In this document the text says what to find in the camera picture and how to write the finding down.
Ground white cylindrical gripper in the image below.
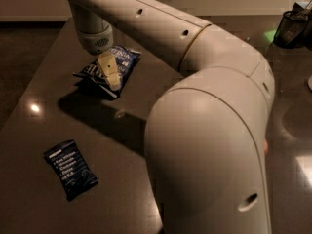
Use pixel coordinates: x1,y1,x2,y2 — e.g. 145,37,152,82
70,5,121,91

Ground blue kettle chip bag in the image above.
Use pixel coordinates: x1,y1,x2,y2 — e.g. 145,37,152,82
73,45,141,98

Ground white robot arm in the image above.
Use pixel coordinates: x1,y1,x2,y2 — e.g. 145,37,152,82
67,0,275,234

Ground dark blue snack bar wrapper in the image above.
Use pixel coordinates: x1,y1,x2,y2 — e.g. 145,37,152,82
44,139,98,201

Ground red apple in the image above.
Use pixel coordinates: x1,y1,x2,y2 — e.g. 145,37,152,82
264,140,268,155

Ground black mesh pen holder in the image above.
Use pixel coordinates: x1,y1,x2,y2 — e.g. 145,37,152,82
274,11,309,49

